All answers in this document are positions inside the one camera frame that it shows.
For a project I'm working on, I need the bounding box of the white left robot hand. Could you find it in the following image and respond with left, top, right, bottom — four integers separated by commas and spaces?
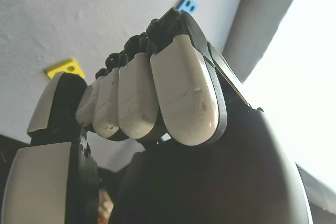
0, 7, 314, 224

